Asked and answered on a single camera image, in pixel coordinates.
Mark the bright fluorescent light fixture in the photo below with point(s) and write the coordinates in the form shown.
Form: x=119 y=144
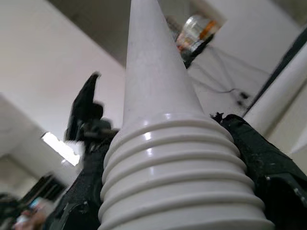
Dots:
x=60 y=148

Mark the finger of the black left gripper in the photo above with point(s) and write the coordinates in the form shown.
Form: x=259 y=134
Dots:
x=84 y=107

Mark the clear storage box orange lid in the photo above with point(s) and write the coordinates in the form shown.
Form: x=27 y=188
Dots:
x=196 y=28

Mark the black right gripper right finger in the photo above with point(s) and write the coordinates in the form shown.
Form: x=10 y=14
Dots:
x=275 y=191

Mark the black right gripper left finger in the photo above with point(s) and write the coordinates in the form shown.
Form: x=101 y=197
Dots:
x=81 y=191

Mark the white plastic table leg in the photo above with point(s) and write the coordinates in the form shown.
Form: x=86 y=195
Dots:
x=163 y=95

